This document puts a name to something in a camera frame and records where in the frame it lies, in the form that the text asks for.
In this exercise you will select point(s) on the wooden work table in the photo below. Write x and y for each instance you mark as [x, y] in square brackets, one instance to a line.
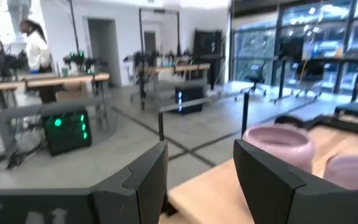
[57, 80]
[185, 68]

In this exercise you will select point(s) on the person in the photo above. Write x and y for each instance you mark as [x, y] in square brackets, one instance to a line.
[37, 51]

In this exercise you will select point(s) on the black office chair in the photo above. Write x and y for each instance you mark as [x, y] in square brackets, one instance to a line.
[256, 77]

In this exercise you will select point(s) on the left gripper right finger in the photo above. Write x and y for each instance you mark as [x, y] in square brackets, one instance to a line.
[275, 193]

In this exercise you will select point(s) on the wooden shelf with black frame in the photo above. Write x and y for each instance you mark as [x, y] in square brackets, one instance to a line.
[210, 193]

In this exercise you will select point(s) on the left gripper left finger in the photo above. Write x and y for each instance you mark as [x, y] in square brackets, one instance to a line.
[135, 196]

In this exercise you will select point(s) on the black cabinet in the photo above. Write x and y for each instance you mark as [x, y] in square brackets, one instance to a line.
[207, 43]

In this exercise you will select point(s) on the pink striped mug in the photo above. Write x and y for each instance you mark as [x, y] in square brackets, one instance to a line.
[353, 171]

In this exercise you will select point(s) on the black aluminium table frame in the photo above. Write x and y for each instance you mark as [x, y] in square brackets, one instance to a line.
[346, 124]

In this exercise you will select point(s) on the pink ribbed mug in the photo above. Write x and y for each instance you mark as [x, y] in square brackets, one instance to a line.
[278, 146]

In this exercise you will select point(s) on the black computer tower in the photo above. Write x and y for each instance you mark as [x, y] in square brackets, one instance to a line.
[191, 99]
[67, 137]

